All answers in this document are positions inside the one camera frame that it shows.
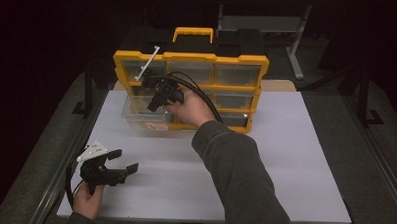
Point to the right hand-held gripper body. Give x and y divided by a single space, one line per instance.
167 89

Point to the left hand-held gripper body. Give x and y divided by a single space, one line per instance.
97 173

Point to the clear plastic pull-out drawer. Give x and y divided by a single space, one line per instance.
136 118

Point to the yellow and black organizer case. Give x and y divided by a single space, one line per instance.
221 58

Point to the person's left hand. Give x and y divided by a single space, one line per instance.
87 203

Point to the person's right hand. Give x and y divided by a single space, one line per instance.
193 112

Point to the tan small parts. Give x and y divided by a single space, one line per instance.
155 126

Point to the black metal stand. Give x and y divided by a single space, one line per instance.
363 97
88 88

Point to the bank of clear organizer drawers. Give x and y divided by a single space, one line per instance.
236 75

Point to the grey desk with white legs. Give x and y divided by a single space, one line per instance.
259 23

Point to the aluminium rail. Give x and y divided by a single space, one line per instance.
80 138
383 161

